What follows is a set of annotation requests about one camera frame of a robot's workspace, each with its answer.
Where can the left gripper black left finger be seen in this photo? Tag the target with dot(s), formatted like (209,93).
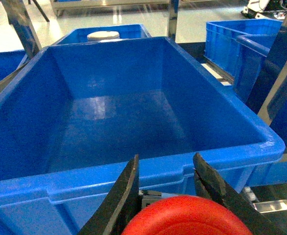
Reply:
(119,206)

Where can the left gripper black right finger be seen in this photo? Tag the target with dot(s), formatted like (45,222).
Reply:
(210,185)

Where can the red push button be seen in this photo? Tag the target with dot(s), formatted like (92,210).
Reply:
(186,215)

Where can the blue container upper middle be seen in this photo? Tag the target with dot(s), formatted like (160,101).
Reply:
(74,116)

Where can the blue container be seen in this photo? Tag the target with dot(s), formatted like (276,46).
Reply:
(10,61)
(240,48)
(74,116)
(128,31)

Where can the blue container right rear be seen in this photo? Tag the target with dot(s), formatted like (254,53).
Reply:
(240,48)

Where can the white round lid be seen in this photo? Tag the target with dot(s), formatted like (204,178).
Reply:
(103,35)

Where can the blue container behind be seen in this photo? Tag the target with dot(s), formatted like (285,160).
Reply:
(128,31)

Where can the blue container upper left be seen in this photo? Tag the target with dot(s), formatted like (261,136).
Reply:
(10,61)

